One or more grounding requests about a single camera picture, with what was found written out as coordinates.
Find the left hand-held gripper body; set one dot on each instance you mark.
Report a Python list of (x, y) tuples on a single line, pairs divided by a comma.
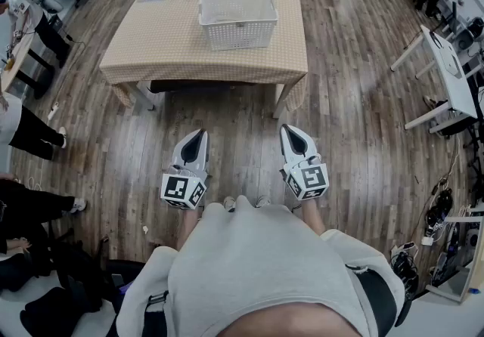
[(181, 190)]

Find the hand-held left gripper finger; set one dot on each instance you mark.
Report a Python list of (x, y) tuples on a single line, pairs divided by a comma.
[(180, 148), (206, 150)]

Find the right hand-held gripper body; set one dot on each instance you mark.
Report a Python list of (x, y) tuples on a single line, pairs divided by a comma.
[(312, 178)]

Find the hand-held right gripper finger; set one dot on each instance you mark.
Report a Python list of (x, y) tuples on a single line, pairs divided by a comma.
[(310, 144), (286, 150)]

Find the white plastic laundry basket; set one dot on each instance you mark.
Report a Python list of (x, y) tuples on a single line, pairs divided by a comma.
[(238, 31)]

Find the person's left forearm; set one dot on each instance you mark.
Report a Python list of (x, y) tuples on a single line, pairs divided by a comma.
[(187, 227)]

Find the person's right forearm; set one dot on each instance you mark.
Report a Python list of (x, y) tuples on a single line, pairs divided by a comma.
[(313, 214)]

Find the person's left shoe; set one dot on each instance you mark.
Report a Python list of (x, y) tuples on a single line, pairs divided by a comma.
[(229, 202)]

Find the person's shoe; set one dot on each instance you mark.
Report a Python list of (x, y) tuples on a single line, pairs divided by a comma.
[(229, 202), (262, 200)]

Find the person's right shoe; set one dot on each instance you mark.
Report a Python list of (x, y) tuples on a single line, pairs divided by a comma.
[(262, 200)]

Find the person's grey sweatshirt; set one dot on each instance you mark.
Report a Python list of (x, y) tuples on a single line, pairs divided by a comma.
[(257, 263)]

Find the beige checkered tablecloth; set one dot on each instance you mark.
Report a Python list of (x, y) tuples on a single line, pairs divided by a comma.
[(166, 44)]

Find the white power strip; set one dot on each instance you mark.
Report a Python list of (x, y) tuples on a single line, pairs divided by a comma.
[(53, 110)]

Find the white desk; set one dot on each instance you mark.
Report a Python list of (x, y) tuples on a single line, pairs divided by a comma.
[(450, 71)]

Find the round wooden table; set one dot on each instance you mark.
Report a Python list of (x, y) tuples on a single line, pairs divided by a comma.
[(19, 56)]

